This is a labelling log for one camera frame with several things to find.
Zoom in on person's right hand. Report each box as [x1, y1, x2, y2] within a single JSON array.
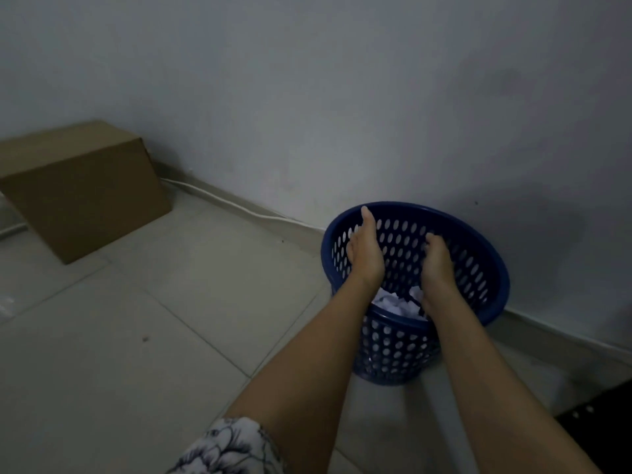
[[419, 232, 461, 317]]

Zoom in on person's left hand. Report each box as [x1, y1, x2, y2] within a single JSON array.
[[345, 205, 388, 293]]

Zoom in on pile of white paper scraps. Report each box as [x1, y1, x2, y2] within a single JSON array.
[[369, 284, 429, 322]]

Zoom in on brown cardboard box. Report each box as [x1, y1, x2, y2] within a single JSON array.
[[0, 118, 174, 266]]

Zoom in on person's right forearm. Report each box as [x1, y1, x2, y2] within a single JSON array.
[[424, 288, 603, 474]]

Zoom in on person's left forearm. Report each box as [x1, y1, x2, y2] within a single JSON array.
[[223, 280, 382, 474]]

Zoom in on blue mesh waste basket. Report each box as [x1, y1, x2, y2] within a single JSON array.
[[319, 200, 512, 387]]

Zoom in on thick white cable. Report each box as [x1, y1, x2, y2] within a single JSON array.
[[0, 176, 328, 238]]

